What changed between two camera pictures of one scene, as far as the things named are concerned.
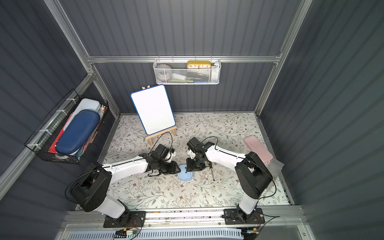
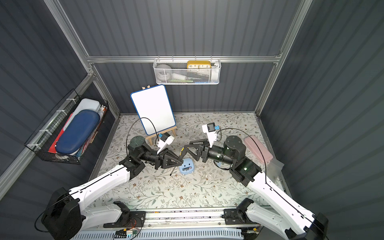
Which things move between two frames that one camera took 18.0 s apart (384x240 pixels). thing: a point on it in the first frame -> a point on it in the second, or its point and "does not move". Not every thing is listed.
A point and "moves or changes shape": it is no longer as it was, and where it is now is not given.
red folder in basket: x=53 y=148 does not move
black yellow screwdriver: x=210 y=163 moves or changes shape
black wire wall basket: x=69 y=132 does not move
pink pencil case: x=254 y=145 does not move
